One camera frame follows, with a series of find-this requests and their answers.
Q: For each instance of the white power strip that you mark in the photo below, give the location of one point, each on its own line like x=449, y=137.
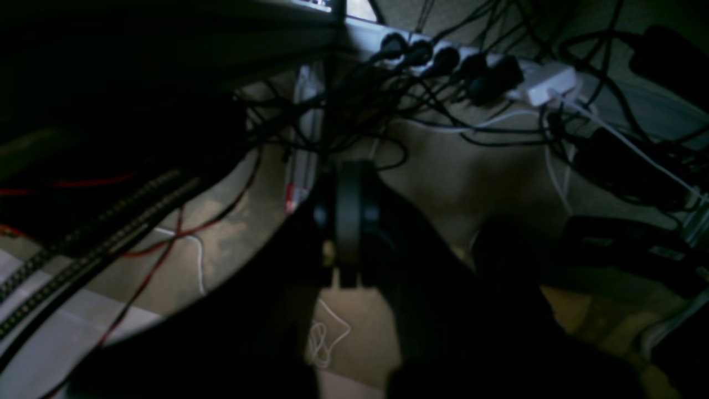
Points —
x=485, y=77

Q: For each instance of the white power adapter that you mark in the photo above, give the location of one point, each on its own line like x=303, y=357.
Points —
x=536, y=89

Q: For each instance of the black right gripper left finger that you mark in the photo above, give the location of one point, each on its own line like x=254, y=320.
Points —
x=246, y=339

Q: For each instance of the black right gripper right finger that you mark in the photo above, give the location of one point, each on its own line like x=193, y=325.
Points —
x=481, y=331

